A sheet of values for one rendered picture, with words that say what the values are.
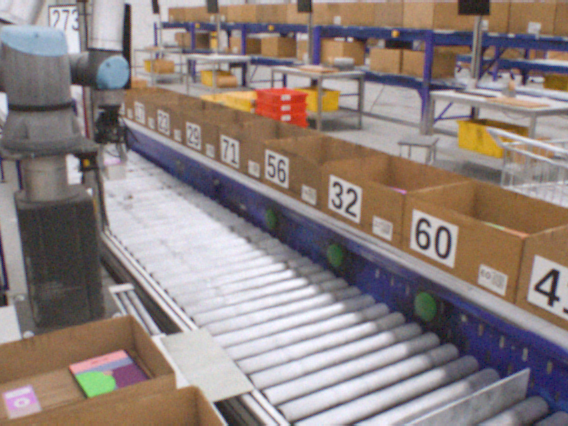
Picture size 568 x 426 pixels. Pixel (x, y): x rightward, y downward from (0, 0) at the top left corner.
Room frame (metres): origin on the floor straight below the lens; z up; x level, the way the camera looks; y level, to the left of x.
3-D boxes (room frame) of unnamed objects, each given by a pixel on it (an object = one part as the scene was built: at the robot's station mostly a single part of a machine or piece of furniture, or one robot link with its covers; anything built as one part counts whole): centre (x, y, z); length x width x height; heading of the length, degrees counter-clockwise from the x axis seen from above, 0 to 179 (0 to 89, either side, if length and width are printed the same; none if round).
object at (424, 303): (1.35, -0.34, 0.81); 0.07 x 0.01 x 0.07; 32
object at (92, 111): (2.06, 0.70, 1.11); 0.12 x 0.05 x 0.88; 32
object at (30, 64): (1.41, 0.60, 1.40); 0.17 x 0.15 x 0.18; 56
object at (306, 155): (2.12, -0.12, 0.96); 0.39 x 0.29 x 0.17; 32
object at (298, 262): (1.69, 0.15, 0.72); 0.52 x 0.05 x 0.05; 122
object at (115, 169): (1.81, 0.56, 1.04); 0.10 x 0.06 x 0.05; 32
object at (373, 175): (1.79, -0.33, 0.96); 0.39 x 0.29 x 0.17; 32
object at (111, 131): (1.79, 0.54, 1.19); 0.09 x 0.08 x 0.12; 32
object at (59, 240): (1.41, 0.60, 0.91); 0.26 x 0.26 x 0.33; 29
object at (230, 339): (1.41, -0.02, 0.72); 0.52 x 0.05 x 0.05; 122
